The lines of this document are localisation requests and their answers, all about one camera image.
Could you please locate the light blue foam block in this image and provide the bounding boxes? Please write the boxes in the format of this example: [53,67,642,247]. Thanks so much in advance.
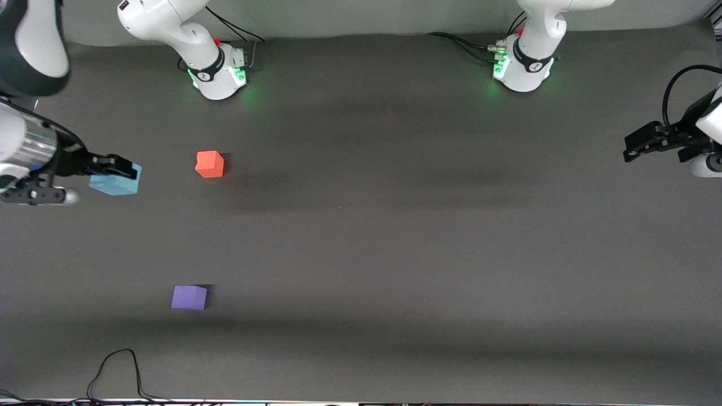
[89,164,142,196]

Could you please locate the orange foam block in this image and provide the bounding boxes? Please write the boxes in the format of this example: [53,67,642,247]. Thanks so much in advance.
[195,151,225,179]

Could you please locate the purple foam block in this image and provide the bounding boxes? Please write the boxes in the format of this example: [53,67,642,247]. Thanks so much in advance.
[171,285,208,311]

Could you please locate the black right arm base cables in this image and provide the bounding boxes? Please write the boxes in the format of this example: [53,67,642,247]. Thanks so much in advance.
[206,7,267,71]

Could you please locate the black arm base cables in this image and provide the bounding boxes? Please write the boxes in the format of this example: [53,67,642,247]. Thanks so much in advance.
[206,7,267,71]
[426,11,528,65]

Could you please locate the thin black looped cable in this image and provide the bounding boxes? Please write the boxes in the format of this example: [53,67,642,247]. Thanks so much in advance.
[0,348,187,406]

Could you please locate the black left arm base cables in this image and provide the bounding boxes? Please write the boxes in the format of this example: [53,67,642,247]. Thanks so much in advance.
[426,11,528,65]

